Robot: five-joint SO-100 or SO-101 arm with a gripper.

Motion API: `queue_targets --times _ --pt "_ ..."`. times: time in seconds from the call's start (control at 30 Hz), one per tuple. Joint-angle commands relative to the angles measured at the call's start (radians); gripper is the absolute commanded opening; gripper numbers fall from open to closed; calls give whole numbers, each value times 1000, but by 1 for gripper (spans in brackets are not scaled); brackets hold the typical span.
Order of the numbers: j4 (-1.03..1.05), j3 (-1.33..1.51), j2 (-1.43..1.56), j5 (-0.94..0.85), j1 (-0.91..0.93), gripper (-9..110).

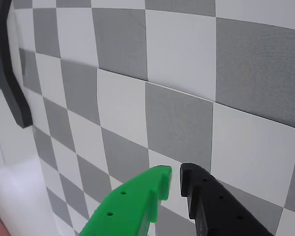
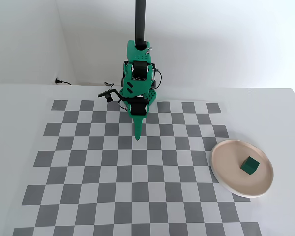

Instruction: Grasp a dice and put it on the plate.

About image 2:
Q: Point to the green gripper black motor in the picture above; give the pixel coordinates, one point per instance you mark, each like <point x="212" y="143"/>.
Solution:
<point x="137" y="108"/>

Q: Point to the dark green cube dice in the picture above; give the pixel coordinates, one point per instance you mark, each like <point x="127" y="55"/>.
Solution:
<point x="249" y="166"/>

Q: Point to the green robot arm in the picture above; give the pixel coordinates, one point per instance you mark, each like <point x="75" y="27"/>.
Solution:
<point x="137" y="86"/>

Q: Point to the pink round plate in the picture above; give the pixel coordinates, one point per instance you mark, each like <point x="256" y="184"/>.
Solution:
<point x="231" y="167"/>

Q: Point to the grey white checkerboard mat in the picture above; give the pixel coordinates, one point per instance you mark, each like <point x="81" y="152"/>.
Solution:
<point x="113" y="172"/>

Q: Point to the black pole stand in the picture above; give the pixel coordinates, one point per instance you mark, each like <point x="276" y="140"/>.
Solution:
<point x="140" y="19"/>

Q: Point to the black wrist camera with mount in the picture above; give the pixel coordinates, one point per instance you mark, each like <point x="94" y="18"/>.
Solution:
<point x="108" y="94"/>

